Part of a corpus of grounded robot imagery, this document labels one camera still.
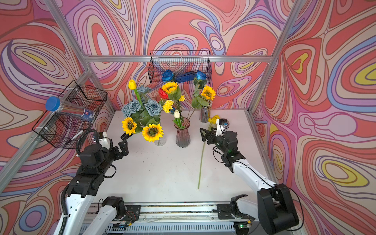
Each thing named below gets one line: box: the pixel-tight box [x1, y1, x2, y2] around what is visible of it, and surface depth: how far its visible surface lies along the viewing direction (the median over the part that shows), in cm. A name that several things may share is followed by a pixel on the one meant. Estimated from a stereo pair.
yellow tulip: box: [128, 79, 143, 106], surface depth 64 cm
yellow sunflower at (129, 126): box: [121, 116, 138, 137], surface depth 72 cm
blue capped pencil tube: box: [45, 96, 95, 122], surface depth 69 cm
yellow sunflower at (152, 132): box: [141, 123, 165, 143], surface depth 66 cm
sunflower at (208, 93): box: [191, 85, 217, 110], surface depth 75 cm
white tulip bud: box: [172, 109, 182, 128], surface depth 79 cm
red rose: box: [158, 88, 169, 100], surface depth 77 cm
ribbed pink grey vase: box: [173, 117, 191, 148], surface depth 90 cm
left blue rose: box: [161, 69, 174, 83], surface depth 76 cm
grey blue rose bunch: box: [121, 85, 163, 133], surface depth 75 cm
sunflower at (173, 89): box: [161, 81, 182, 101], surface depth 73 cm
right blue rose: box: [193, 69, 208, 90], surface depth 77 cm
